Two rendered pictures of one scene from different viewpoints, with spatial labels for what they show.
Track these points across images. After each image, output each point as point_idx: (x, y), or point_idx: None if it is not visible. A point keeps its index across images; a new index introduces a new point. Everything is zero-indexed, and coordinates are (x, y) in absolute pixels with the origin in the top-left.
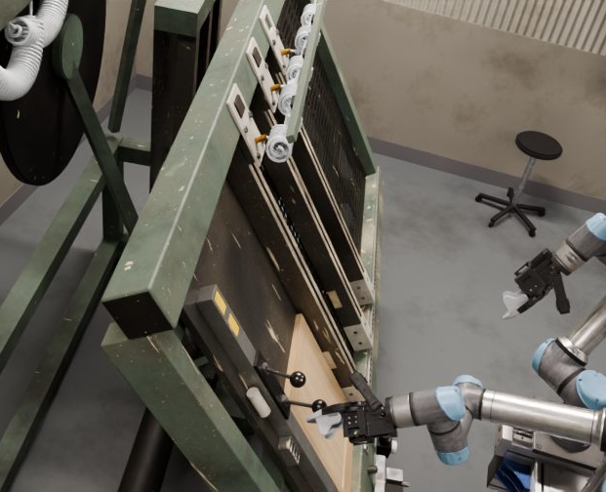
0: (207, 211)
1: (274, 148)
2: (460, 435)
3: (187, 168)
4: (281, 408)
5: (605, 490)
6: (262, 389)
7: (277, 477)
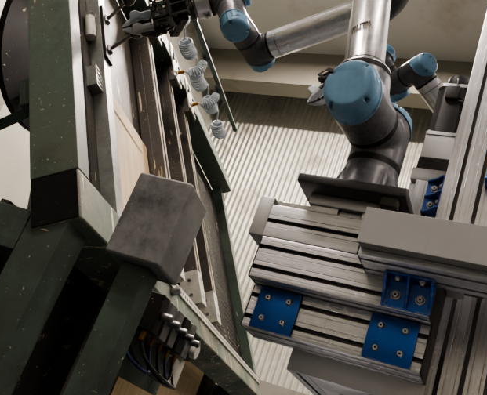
0: None
1: (167, 103)
2: (241, 5)
3: None
4: (104, 43)
5: None
6: (98, 25)
7: None
